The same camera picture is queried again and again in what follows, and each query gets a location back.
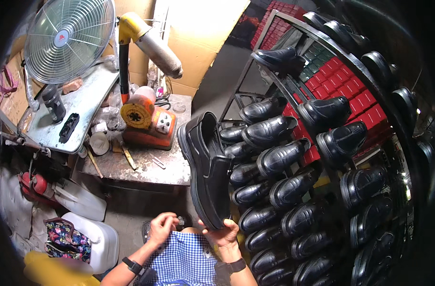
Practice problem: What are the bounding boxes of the red brick piece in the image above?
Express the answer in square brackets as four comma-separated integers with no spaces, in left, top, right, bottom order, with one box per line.
[62,77,83,94]

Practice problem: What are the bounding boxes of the yellow plastic object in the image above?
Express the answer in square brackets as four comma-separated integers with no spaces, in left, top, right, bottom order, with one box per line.
[24,250,102,286]

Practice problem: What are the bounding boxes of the large cardboard boxes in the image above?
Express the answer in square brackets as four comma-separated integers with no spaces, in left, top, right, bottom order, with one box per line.
[103,0,250,99]

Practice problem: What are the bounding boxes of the white jerrycan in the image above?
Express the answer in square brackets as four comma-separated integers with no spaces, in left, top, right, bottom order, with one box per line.
[53,179,107,222]

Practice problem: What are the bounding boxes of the person's right hand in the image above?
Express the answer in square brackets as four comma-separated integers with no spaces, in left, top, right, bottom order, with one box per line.
[198,219,240,249]

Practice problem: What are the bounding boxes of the white plastic container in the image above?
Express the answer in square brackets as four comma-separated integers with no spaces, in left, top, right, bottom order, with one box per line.
[62,212,120,275]

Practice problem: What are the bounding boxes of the metal rack of black shoes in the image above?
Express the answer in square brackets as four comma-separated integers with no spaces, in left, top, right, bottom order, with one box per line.
[217,10,435,286]

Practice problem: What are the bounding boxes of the black wrist band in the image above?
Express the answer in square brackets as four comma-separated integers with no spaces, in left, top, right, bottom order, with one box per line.
[122,257,157,286]
[214,258,247,283]

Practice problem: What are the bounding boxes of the grey metal fan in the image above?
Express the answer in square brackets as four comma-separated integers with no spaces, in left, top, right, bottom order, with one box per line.
[24,0,116,85]

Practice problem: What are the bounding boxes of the floral bag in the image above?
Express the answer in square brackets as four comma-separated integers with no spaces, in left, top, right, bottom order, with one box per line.
[43,217,93,264]

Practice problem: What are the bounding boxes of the yellow handled knife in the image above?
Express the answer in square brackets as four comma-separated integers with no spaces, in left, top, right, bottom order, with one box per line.
[120,141,137,171]

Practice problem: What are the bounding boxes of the white cup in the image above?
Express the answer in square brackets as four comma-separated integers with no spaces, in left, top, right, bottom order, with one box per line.
[89,132,110,156]

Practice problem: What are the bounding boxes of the grey worn workbench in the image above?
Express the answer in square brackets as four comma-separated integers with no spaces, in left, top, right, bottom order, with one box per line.
[80,94,193,186]

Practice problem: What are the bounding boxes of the wooden stick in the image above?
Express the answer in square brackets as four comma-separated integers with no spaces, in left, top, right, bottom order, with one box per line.
[85,146,104,179]

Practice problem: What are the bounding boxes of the orange hot air blower machine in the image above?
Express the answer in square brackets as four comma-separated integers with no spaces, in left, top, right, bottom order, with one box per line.
[117,12,184,151]

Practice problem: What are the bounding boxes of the person's body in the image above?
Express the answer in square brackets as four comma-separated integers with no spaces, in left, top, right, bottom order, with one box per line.
[133,230,225,286]

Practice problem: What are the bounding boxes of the clear plastic bags heap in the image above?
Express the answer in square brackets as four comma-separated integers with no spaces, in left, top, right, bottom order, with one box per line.
[92,82,132,133]

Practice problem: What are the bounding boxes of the black bottle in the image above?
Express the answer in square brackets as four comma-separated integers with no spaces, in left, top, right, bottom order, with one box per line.
[41,85,67,123]

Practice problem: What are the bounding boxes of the person's left hand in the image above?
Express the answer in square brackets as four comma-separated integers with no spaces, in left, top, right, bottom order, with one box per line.
[148,212,180,247]

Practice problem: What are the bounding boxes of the white sacks heap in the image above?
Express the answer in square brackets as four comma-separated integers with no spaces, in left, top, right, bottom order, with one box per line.
[0,168,57,258]

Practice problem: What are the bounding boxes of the black plastic handle tool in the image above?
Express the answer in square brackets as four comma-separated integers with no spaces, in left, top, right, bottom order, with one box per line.
[59,113,80,144]

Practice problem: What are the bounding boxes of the grey metal board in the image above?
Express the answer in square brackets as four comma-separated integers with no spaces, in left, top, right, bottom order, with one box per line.
[26,62,119,155]

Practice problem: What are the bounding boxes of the stack of red boxes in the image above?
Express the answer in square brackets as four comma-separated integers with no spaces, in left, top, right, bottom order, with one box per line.
[250,0,395,166]

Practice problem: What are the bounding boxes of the red fire extinguisher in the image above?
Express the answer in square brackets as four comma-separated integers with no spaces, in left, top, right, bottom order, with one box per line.
[19,172,57,206]

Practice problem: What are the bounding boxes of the black slip-on shoe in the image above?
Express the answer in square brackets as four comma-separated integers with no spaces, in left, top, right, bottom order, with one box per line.
[176,112,235,230]

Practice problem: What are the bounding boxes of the pink cloth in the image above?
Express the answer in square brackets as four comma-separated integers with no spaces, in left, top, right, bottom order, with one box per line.
[0,66,19,97]

